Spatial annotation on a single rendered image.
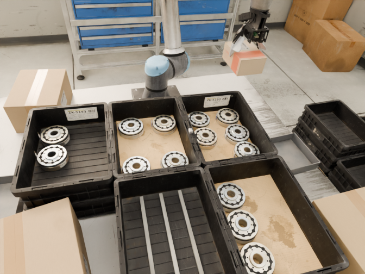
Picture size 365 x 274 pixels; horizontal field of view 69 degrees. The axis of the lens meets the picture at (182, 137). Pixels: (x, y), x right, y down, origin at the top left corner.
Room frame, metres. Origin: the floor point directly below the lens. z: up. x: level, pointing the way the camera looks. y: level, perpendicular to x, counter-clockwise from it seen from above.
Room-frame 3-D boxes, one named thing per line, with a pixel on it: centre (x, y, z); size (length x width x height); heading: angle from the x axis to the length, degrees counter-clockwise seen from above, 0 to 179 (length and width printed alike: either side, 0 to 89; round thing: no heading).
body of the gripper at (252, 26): (1.04, -0.24, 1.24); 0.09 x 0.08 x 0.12; 21
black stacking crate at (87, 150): (0.62, 0.41, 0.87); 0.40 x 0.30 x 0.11; 18
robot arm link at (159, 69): (1.15, 0.16, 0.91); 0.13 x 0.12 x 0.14; 143
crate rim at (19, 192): (0.62, 0.41, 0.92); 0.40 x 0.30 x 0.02; 18
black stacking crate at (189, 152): (0.72, 0.12, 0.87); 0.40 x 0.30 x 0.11; 18
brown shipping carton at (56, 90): (1.01, 0.72, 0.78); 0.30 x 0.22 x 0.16; 14
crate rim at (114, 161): (0.72, 0.12, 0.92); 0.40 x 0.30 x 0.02; 18
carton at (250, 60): (1.07, -0.23, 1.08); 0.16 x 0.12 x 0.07; 21
